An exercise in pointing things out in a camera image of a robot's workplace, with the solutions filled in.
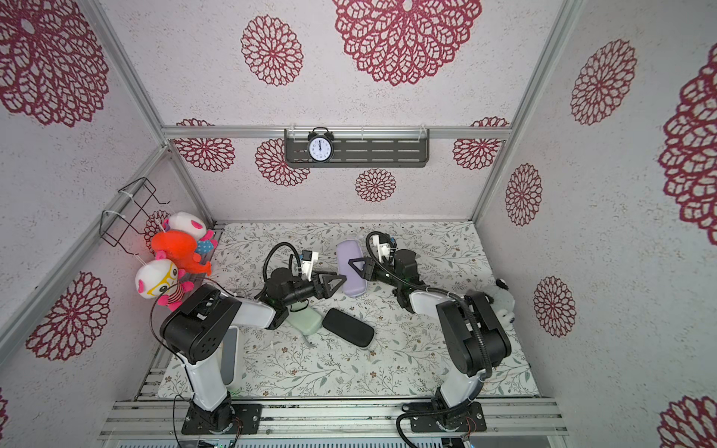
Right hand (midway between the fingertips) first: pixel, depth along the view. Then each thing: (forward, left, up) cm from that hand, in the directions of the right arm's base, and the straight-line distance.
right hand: (349, 261), depth 86 cm
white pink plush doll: (+13, +54, +2) cm, 55 cm away
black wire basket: (+4, +62, +17) cm, 64 cm away
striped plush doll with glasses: (-9, +54, +3) cm, 55 cm away
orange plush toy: (+4, +55, +2) cm, 55 cm away
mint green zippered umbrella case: (-13, +14, -13) cm, 23 cm away
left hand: (-3, +2, -5) cm, 6 cm away
